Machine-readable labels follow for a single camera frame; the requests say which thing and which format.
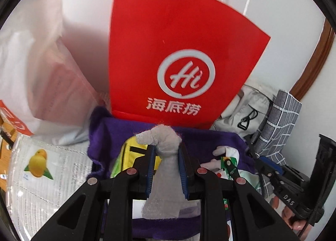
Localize white glove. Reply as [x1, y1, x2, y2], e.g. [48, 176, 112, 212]
[201, 145, 240, 176]

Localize grey checked cloth bag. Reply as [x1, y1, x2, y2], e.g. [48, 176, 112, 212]
[249, 90, 302, 194]

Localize grey soft cloth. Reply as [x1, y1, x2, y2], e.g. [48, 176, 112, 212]
[135, 124, 183, 218]

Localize grey drawstring bag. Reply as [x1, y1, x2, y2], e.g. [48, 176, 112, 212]
[214, 78, 276, 139]

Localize brown wooden door frame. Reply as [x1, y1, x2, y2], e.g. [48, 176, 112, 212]
[290, 18, 336, 101]

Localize red paper bag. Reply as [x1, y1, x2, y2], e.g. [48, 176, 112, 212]
[108, 0, 271, 130]

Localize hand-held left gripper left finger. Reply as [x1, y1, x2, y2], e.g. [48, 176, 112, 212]
[29, 148, 156, 241]

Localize wooden nightstand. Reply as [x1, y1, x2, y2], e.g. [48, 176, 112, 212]
[0, 123, 19, 194]

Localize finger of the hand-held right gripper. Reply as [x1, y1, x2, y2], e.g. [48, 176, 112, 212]
[222, 157, 238, 178]
[256, 157, 283, 186]

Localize green sachet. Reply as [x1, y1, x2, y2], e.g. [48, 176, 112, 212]
[220, 155, 238, 178]

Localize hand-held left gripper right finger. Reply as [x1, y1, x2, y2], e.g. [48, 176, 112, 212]
[178, 144, 300, 241]

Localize white plastic shopping bag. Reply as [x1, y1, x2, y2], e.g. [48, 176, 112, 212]
[0, 18, 111, 147]

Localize purple fabric bag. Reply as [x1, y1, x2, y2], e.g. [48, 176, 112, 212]
[87, 107, 254, 240]

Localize person's right hand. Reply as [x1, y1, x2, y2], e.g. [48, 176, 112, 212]
[282, 202, 312, 231]

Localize light green cloth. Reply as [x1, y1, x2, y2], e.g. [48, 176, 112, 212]
[236, 170, 259, 189]

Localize yellow zip pouch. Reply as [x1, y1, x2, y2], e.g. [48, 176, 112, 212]
[110, 136, 162, 178]

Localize fruit printed tablecloth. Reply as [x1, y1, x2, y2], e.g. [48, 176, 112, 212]
[5, 133, 289, 241]

